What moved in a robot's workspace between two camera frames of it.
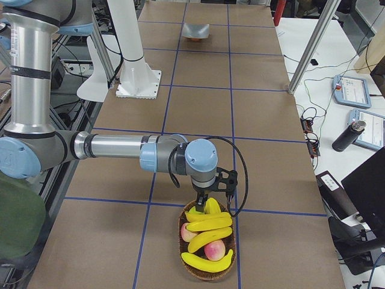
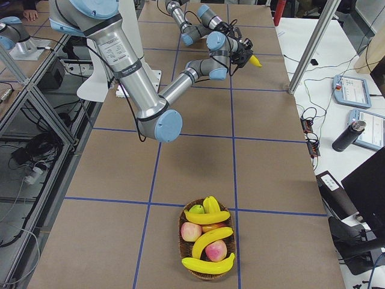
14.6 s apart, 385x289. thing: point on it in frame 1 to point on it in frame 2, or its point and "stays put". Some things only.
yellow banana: (209, 224) to (255, 61)
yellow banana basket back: (212, 207) stays put
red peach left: (186, 235) stays put
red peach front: (215, 250) stays put
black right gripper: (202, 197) to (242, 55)
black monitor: (365, 188) stays put
